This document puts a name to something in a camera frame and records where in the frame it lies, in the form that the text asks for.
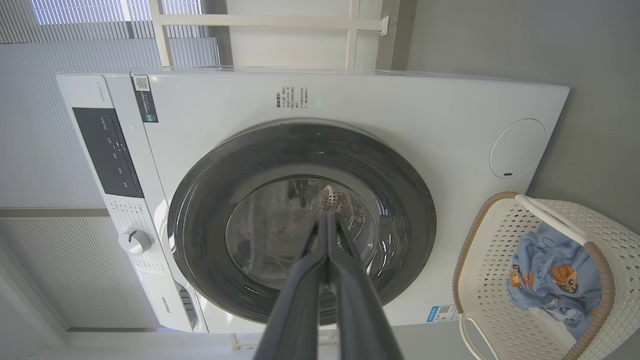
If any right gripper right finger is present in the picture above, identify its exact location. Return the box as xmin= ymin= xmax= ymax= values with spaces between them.
xmin=327 ymin=212 xmax=405 ymax=360

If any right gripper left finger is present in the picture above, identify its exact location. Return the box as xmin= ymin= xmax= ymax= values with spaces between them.
xmin=252 ymin=212 xmax=331 ymax=360

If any dark round washer door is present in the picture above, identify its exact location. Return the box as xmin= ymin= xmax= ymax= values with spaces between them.
xmin=167 ymin=119 xmax=437 ymax=327

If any blue patterned cloth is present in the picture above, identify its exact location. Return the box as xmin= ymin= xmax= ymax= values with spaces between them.
xmin=506 ymin=221 xmax=603 ymax=341

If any stainless steel washer drum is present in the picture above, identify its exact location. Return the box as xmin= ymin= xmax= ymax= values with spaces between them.
xmin=226 ymin=177 xmax=381 ymax=291

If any white washing machine dial knob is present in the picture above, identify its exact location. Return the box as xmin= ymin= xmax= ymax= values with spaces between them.
xmin=118 ymin=227 xmax=153 ymax=257

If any white front-load washing machine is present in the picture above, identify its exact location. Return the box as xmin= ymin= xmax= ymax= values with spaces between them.
xmin=55 ymin=67 xmax=571 ymax=335

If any black washer control panel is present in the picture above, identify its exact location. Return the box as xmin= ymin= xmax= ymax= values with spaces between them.
xmin=72 ymin=107 xmax=145 ymax=199

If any blue energy label sticker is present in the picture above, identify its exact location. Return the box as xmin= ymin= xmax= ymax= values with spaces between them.
xmin=426 ymin=304 xmax=460 ymax=323

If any cream perforated laundry basket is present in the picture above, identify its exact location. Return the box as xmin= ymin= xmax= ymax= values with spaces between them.
xmin=452 ymin=191 xmax=640 ymax=360

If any round white filter cover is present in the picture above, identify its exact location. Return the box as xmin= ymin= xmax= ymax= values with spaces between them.
xmin=489 ymin=118 xmax=547 ymax=179

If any black QR code sticker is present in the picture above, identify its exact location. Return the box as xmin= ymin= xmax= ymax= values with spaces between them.
xmin=131 ymin=75 xmax=159 ymax=124

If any white metal frame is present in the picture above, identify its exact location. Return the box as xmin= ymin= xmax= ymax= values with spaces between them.
xmin=147 ymin=0 xmax=391 ymax=71

